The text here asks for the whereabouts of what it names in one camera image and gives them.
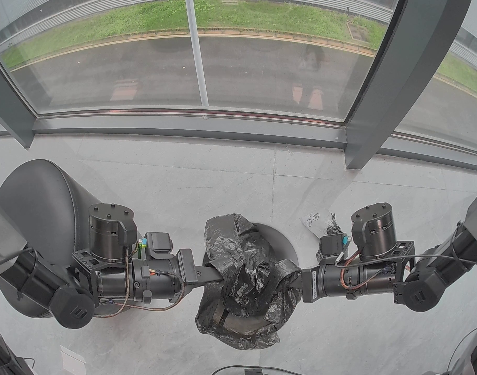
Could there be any window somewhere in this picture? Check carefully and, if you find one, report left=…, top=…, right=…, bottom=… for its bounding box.
left=0, top=0, right=477, bottom=171

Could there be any white trash bin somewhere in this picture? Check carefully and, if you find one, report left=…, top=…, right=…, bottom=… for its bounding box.
left=219, top=221, right=302, bottom=337

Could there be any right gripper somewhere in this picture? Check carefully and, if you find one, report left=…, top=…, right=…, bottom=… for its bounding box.
left=301, top=264, right=362, bottom=304

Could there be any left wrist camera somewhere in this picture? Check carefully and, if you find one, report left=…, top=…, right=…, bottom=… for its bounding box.
left=139, top=231, right=173, bottom=260

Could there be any clear printed wrapper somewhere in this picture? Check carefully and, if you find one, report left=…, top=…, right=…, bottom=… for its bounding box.
left=300, top=211, right=337, bottom=234

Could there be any dark grey round chair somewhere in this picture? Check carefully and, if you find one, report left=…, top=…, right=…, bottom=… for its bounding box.
left=0, top=159, right=138, bottom=319

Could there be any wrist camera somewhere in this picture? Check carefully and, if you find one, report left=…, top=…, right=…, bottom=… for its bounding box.
left=139, top=231, right=173, bottom=260
left=319, top=232, right=350, bottom=265

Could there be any black plastic bag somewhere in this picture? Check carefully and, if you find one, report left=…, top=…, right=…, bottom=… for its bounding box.
left=195, top=212, right=303, bottom=351

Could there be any black cable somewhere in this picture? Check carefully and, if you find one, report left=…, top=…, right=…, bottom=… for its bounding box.
left=412, top=253, right=477, bottom=268

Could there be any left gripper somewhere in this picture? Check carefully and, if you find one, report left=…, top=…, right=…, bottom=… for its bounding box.
left=131, top=248, right=226, bottom=303

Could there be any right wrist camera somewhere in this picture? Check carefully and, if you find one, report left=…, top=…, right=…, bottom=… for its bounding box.
left=319, top=232, right=350, bottom=265

